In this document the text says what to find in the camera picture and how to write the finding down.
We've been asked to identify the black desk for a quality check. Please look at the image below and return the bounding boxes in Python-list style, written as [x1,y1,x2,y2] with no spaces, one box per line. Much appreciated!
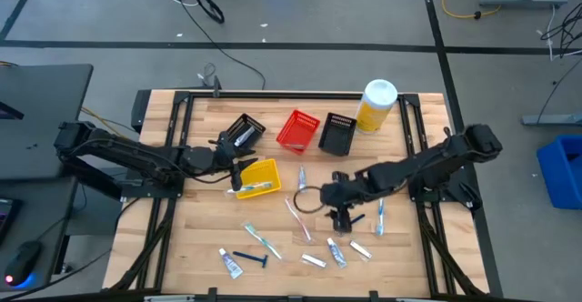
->
[0,176,79,294]
[0,63,95,181]

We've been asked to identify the wrapped green toothbrush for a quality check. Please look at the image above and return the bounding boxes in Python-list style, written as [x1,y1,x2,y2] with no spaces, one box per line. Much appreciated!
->
[241,222,284,261]

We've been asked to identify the silver aluminium bar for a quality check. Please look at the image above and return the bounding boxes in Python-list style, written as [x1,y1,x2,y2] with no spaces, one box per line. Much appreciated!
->
[143,295,196,302]

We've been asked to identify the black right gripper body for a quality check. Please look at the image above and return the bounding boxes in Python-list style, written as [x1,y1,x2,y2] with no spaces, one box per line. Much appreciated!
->
[320,172,372,209]

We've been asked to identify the blue storage bin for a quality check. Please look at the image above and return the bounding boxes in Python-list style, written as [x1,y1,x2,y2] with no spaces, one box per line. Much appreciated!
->
[536,134,582,210]

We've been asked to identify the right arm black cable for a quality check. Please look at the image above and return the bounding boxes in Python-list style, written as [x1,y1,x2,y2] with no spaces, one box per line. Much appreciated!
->
[293,186,326,215]

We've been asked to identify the grey toothpaste tube white cap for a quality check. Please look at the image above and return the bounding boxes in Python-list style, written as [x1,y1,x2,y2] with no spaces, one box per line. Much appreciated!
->
[233,126,256,148]

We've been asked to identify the black keyboard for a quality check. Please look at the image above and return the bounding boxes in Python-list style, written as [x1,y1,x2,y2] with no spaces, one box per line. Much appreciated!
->
[0,196,23,245]

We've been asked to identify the black aluminium rig frame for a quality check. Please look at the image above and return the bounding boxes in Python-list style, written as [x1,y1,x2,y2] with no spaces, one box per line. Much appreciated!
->
[102,88,492,302]

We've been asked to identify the yellow plastic basket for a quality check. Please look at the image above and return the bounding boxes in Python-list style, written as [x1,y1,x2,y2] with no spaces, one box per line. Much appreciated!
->
[235,157,283,200]

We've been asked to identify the black cable bundle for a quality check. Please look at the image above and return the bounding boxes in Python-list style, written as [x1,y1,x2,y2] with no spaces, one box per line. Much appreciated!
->
[539,0,582,62]

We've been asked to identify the red plastic basket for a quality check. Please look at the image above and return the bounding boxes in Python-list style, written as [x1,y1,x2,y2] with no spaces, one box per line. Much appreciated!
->
[276,108,321,156]

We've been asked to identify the black computer mouse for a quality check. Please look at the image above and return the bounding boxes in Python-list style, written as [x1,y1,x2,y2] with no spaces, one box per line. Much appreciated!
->
[4,240,43,287]

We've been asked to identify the wrapped red toothbrush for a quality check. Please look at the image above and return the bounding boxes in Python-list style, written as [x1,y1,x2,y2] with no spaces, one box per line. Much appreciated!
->
[284,196,314,244]

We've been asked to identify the clear bags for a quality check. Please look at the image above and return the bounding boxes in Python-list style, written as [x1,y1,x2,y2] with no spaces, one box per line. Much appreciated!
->
[226,181,274,195]

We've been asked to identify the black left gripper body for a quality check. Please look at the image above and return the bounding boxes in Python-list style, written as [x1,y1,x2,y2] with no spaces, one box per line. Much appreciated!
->
[206,131,241,176]

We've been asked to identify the blue white toothbrush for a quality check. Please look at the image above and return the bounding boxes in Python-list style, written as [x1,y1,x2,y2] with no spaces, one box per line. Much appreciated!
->
[375,197,386,237]

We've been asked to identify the black plastic basket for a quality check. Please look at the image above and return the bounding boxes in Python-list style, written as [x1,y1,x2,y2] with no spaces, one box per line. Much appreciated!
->
[226,113,267,151]
[317,112,358,157]

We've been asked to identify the black monitor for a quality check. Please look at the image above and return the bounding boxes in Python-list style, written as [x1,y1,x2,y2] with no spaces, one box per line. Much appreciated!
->
[0,100,25,121]

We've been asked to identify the black floor cable coil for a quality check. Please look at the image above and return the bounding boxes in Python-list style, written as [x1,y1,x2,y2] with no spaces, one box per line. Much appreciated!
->
[175,0,267,90]

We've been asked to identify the yellow wipes canister white lid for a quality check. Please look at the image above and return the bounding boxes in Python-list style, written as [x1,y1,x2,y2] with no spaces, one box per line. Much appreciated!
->
[354,78,399,135]

